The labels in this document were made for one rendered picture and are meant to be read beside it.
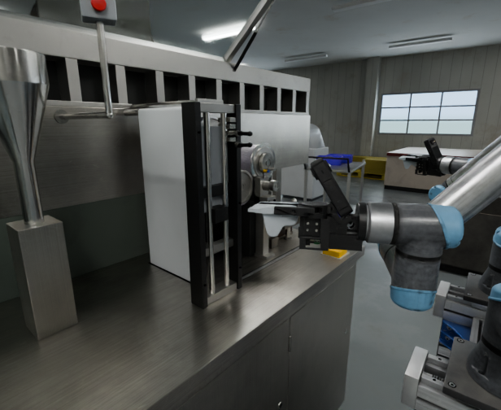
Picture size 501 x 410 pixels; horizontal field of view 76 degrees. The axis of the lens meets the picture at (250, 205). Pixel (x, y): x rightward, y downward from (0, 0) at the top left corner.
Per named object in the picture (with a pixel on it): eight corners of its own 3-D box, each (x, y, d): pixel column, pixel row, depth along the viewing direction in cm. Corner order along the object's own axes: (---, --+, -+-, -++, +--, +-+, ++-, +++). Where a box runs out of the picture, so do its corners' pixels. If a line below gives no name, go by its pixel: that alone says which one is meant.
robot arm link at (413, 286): (421, 286, 67) (428, 237, 64) (441, 317, 56) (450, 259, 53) (381, 283, 68) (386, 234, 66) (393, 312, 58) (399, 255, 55)
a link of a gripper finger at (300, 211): (274, 215, 56) (324, 217, 56) (274, 207, 56) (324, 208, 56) (273, 211, 61) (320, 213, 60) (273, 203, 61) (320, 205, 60)
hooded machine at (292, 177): (279, 197, 622) (280, 124, 587) (296, 192, 669) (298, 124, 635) (311, 202, 578) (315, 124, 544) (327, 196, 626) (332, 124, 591)
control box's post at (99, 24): (107, 115, 75) (98, 19, 70) (104, 115, 76) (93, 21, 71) (114, 115, 76) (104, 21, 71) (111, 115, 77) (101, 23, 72)
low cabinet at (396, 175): (482, 184, 760) (489, 150, 740) (477, 200, 597) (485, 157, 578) (405, 176, 860) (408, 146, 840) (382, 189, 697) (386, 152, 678)
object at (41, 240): (28, 351, 71) (-26, 77, 57) (10, 326, 80) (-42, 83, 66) (93, 322, 81) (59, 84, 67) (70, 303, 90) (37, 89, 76)
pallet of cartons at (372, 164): (396, 176, 873) (398, 158, 861) (386, 181, 802) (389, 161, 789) (348, 171, 953) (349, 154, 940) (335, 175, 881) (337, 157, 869)
